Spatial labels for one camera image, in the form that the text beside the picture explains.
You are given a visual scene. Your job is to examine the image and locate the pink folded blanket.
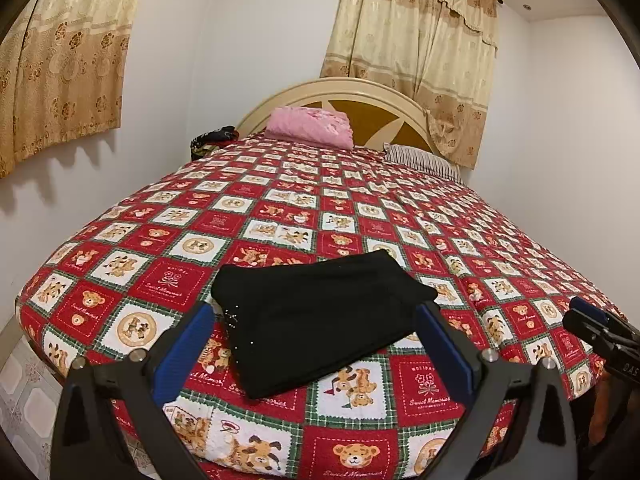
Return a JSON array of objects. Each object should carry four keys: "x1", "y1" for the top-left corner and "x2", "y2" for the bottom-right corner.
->
[{"x1": 264, "y1": 106, "x2": 354, "y2": 150}]

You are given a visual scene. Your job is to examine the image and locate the striped pillow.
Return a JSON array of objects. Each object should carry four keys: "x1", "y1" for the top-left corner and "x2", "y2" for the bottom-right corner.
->
[{"x1": 383, "y1": 143, "x2": 462, "y2": 183}]

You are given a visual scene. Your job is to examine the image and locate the dark item at bed edge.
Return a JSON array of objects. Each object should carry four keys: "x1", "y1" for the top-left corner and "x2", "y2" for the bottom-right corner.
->
[{"x1": 190, "y1": 126, "x2": 240, "y2": 162}]

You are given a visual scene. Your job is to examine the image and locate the beige curtain behind headboard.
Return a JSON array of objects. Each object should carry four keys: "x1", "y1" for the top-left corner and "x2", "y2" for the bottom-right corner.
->
[{"x1": 320, "y1": 0, "x2": 498, "y2": 169}]

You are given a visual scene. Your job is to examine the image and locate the cream wooden headboard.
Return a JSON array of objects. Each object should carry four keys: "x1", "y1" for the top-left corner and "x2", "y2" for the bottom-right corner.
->
[{"x1": 236, "y1": 77, "x2": 439, "y2": 155}]

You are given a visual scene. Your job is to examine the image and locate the black pants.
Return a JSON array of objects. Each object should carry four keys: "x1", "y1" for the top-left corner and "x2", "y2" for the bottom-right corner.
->
[{"x1": 210, "y1": 249, "x2": 438, "y2": 400}]

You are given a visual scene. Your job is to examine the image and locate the beige side window curtain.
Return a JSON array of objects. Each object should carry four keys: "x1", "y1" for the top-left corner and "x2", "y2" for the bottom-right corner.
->
[{"x1": 1, "y1": 0, "x2": 139, "y2": 176}]

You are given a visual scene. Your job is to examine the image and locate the red patchwork bear bedspread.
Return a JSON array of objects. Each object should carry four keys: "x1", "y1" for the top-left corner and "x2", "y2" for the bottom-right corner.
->
[{"x1": 16, "y1": 134, "x2": 613, "y2": 479}]

